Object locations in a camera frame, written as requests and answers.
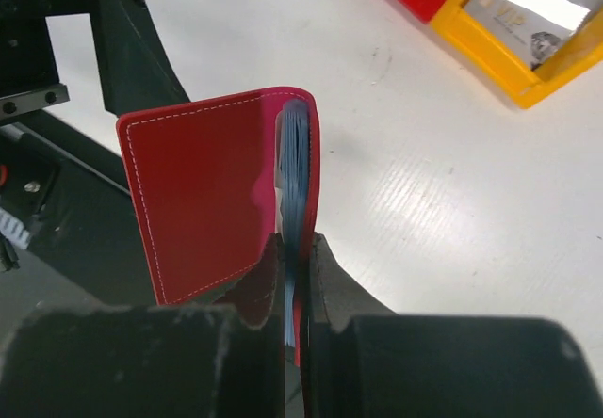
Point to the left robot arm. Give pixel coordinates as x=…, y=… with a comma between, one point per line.
x=81, y=53

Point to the yellow plastic bin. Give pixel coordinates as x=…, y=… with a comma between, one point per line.
x=523, y=85

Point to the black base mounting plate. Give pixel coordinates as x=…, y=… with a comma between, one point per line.
x=69, y=206

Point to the silver VIP card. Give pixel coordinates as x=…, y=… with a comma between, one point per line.
x=533, y=30

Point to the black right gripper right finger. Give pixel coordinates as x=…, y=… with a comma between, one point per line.
x=360, y=359

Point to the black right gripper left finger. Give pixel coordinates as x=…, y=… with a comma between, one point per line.
x=224, y=359

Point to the red leather card holder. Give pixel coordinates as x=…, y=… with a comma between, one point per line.
x=212, y=181

